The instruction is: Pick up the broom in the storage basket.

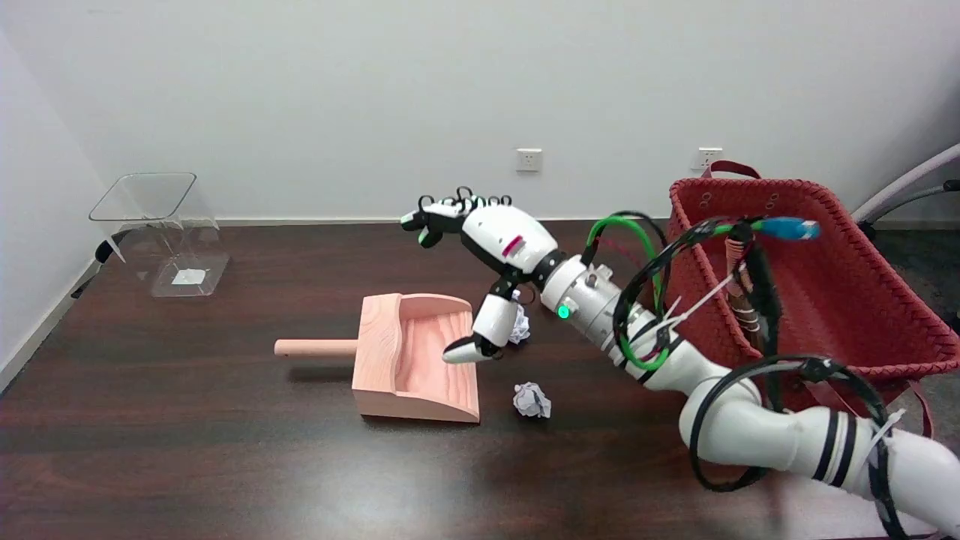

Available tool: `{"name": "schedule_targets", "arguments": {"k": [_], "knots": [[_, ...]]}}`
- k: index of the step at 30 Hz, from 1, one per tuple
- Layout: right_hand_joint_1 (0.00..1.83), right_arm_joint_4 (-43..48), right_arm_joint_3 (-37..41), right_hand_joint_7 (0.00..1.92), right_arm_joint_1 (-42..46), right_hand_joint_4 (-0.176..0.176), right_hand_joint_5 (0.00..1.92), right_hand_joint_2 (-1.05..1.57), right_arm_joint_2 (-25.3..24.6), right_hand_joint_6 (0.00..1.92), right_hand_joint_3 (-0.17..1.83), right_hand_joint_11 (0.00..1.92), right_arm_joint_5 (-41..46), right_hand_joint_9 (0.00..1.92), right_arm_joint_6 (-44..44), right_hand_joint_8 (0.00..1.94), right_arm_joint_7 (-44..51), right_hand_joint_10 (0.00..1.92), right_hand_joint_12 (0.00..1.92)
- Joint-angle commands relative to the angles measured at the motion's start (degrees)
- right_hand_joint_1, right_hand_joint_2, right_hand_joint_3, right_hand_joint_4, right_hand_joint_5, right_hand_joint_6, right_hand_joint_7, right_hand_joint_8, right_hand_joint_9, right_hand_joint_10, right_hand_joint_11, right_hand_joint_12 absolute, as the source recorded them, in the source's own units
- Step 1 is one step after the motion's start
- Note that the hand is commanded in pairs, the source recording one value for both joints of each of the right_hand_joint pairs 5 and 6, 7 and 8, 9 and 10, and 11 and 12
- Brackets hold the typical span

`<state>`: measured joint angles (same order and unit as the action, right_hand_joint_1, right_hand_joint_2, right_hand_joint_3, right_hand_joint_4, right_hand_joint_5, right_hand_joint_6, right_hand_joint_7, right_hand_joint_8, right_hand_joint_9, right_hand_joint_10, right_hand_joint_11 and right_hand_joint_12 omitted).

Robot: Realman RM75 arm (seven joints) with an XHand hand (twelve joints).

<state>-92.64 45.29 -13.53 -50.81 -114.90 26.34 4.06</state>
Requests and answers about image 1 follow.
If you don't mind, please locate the red woven storage basket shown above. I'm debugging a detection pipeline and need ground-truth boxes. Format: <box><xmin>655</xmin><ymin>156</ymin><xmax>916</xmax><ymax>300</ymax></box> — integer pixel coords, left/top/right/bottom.
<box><xmin>664</xmin><ymin>160</ymin><xmax>960</xmax><ymax>437</ymax></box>

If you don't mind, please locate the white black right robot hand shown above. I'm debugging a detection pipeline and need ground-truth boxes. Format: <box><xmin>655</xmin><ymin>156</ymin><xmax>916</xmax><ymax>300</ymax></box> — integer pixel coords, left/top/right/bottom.
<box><xmin>400</xmin><ymin>186</ymin><xmax>565</xmax><ymax>365</ymax></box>

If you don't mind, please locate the dark grey curved bar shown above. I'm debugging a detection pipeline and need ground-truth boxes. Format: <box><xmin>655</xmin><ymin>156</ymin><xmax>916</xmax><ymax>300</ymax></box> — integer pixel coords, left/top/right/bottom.
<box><xmin>861</xmin><ymin>179</ymin><xmax>960</xmax><ymax>226</ymax></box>

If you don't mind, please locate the clear plastic bin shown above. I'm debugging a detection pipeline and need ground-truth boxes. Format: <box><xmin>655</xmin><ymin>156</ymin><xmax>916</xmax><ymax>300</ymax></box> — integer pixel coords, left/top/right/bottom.
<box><xmin>88</xmin><ymin>172</ymin><xmax>231</xmax><ymax>299</ymax></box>

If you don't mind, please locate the green cable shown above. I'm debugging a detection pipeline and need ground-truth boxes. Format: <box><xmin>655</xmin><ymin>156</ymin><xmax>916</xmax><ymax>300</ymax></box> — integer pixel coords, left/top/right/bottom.
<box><xmin>583</xmin><ymin>215</ymin><xmax>671</xmax><ymax>373</ymax></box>

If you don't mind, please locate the wooden dustpan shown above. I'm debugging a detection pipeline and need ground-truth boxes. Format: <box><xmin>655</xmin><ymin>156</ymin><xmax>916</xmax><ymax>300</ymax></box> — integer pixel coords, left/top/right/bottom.
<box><xmin>274</xmin><ymin>292</ymin><xmax>481</xmax><ymax>424</ymax></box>

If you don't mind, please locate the straw hand broom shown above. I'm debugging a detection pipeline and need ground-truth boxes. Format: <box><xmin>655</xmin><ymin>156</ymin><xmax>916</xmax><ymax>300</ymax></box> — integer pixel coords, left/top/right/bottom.
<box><xmin>726</xmin><ymin>225</ymin><xmax>766</xmax><ymax>355</ymax></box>

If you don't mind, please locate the black floor cable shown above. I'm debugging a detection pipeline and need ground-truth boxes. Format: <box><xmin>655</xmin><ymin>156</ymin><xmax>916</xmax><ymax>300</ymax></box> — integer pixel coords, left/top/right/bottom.
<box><xmin>71</xmin><ymin>238</ymin><xmax>127</xmax><ymax>299</ymax></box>

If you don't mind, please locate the black braided cable bundle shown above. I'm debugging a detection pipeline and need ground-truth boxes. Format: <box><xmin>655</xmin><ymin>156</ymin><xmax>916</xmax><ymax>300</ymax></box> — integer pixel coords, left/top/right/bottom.
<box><xmin>612</xmin><ymin>211</ymin><xmax>785</xmax><ymax>410</ymax></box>

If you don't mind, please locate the blue cable plug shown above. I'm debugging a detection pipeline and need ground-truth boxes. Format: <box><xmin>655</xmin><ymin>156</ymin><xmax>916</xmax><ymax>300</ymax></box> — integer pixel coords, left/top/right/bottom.
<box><xmin>750</xmin><ymin>217</ymin><xmax>822</xmax><ymax>242</ymax></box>

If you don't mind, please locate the white curved tube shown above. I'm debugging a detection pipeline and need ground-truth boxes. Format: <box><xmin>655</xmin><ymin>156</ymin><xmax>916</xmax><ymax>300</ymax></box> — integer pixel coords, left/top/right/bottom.
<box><xmin>851</xmin><ymin>142</ymin><xmax>960</xmax><ymax>224</ymax></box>

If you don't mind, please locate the black cable loop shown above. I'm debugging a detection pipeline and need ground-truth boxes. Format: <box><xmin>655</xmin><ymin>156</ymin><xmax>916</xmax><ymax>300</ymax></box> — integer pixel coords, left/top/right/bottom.
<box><xmin>688</xmin><ymin>355</ymin><xmax>910</xmax><ymax>540</ymax></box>

